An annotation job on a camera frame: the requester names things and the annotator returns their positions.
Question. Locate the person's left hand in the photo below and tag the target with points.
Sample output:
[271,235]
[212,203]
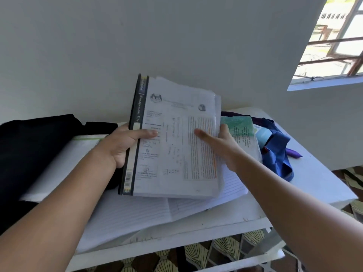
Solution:
[119,147]

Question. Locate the person's right hand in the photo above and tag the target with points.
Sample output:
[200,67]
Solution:
[228,152]

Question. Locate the person's left thumb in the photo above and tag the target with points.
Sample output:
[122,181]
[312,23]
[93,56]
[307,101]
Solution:
[146,134]

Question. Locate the person's right thumb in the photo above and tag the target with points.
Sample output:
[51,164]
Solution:
[206,137]

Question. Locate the black file with documents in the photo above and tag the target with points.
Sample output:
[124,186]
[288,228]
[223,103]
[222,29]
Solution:
[175,144]

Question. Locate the person's left forearm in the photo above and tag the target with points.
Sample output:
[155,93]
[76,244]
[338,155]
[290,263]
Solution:
[59,209]

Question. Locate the person's right forearm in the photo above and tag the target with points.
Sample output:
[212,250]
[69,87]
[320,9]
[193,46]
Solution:
[297,215]

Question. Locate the green paperback book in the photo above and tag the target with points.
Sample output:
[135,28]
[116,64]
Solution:
[244,133]

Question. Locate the light blue card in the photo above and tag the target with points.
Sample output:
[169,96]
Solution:
[263,136]

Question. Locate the blue fabric bag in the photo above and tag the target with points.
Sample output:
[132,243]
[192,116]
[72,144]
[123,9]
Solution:
[276,150]

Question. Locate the lined white paper sheet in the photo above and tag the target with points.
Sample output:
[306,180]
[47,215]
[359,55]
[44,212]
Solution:
[136,215]

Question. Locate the white paper with green edge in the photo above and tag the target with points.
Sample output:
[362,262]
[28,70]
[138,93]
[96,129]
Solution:
[61,164]

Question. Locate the black cloth bag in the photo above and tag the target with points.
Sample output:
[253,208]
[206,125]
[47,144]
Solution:
[31,150]

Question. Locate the window with metal bars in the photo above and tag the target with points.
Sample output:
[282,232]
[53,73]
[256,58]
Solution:
[331,45]

